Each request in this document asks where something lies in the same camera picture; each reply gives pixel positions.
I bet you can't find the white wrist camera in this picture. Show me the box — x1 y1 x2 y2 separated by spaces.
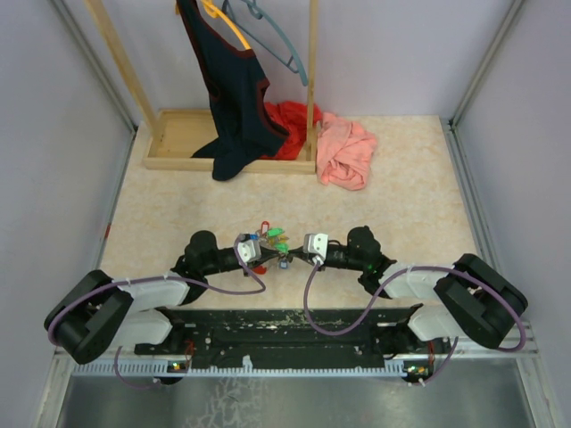
302 233 328 260
234 239 261 268

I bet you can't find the red cloth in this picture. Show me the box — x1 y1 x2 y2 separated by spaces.
261 101 308 161

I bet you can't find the white slotted cable duct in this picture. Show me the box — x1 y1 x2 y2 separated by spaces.
73 358 419 378

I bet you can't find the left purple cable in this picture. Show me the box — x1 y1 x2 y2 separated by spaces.
46 238 268 348

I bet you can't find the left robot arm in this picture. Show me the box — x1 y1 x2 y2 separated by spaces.
44 230 286 364

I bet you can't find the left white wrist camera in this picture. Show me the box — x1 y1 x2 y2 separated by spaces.
234 239 261 268

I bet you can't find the green key tag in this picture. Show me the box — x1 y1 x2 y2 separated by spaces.
275 243 289 253
266 227 285 238

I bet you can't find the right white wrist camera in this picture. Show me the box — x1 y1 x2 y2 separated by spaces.
302 233 328 260

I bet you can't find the wooden clothes rack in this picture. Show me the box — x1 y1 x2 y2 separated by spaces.
86 1 319 175

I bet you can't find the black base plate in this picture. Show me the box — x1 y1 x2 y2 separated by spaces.
135 307 451 369

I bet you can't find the blue grey hanger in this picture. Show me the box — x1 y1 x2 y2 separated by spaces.
221 0 309 87

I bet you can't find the pink cloth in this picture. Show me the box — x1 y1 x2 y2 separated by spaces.
316 112 377 191

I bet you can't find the yellow hanger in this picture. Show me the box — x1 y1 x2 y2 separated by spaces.
201 0 251 50

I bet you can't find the navy blue tank top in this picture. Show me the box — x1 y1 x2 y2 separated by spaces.
177 1 289 181

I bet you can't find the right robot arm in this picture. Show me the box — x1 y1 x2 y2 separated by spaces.
289 226 528 353

